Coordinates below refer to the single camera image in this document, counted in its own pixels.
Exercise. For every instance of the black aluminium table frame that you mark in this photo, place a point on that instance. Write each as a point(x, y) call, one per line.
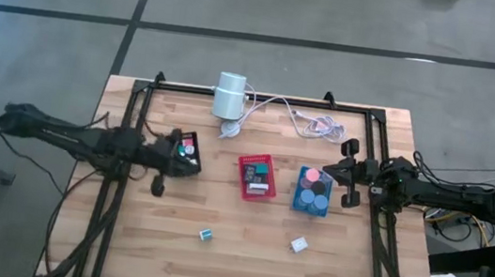
point(327, 106)

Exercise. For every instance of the white spot lamp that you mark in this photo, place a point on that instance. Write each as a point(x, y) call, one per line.
point(229, 94)

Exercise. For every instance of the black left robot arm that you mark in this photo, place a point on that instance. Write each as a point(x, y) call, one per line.
point(63, 135)

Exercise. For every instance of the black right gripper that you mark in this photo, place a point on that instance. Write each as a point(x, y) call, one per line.
point(361, 173)

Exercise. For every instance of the teal two-port wall charger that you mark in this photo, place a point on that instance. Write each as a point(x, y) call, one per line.
point(181, 150)

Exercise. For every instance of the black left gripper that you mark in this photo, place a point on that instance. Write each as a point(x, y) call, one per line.
point(160, 156)

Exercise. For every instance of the black plastic basket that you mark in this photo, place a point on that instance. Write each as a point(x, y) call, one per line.
point(200, 151)

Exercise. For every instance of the teal and white wall charger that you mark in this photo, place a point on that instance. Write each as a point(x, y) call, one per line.
point(206, 234)

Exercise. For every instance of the pink USB wall charger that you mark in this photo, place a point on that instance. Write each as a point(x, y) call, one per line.
point(188, 142)

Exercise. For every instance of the red plastic basket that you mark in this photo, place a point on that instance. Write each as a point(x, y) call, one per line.
point(273, 193)

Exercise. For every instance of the white square charger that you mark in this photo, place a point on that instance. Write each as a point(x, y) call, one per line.
point(299, 245)

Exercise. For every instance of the light blue capped sand timer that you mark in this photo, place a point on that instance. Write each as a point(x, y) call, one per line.
point(306, 196)

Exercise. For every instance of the small white digital clock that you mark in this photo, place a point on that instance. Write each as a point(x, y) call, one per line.
point(260, 186)

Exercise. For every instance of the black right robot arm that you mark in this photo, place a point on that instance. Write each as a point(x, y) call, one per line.
point(449, 194)

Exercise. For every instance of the blue plastic basket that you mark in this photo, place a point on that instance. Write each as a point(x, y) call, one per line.
point(295, 208)

